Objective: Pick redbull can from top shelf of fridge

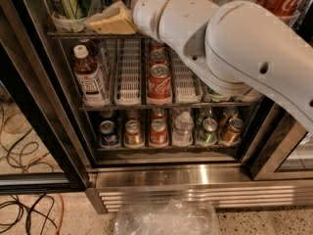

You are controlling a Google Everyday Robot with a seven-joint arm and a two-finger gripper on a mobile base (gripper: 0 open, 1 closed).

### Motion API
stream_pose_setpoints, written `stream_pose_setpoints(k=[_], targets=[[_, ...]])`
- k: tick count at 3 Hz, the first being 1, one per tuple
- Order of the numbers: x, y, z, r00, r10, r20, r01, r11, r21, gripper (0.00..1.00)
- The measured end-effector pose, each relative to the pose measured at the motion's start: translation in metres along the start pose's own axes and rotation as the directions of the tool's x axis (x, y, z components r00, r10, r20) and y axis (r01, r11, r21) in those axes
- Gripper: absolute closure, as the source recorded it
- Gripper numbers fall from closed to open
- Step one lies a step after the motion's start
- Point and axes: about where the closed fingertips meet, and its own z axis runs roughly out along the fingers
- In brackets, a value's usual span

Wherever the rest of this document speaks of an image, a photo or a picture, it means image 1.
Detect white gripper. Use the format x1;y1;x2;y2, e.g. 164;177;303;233
85;0;169;40

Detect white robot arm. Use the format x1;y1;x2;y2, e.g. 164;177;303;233
131;0;313;131

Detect green energy drink can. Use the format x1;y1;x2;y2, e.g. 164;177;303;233
48;0;92;22

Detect front coca cola can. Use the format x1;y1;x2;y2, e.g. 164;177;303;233
148;65;171;99

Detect blue pepsi can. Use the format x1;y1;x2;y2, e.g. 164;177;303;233
99;120;119;146

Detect front green soda can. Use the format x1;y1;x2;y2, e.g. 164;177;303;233
207;87;224;97

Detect red can bottom shelf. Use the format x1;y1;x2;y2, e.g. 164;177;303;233
150;118;167;145

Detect green can bottom shelf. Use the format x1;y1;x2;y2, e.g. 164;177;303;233
197;117;218;145

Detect orange brown can bottom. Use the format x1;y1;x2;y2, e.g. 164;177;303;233
220;117;244;143

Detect steel fridge base grille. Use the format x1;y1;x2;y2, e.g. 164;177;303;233
85;164;313;214

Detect right fridge door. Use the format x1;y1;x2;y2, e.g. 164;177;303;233
240;97;313;181

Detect empty white tray left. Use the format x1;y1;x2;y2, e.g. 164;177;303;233
114;39;142;106

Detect empty white tray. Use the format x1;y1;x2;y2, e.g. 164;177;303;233
114;39;142;106
169;50;202;104

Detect left tea bottle white cap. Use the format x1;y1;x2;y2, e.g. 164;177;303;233
73;45;107;103

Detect empty white tray right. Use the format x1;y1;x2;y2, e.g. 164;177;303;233
169;50;202;104

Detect open left glass door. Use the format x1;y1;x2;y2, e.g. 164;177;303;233
0;0;90;194

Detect clear plastic bag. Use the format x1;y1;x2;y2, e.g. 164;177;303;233
113;199;220;235

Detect middle wire shelf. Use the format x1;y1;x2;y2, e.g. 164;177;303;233
79;102;259;112

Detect orange floor cable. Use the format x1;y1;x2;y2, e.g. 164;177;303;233
53;193;66;235

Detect black floor cables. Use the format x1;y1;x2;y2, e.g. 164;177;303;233
0;193;59;235

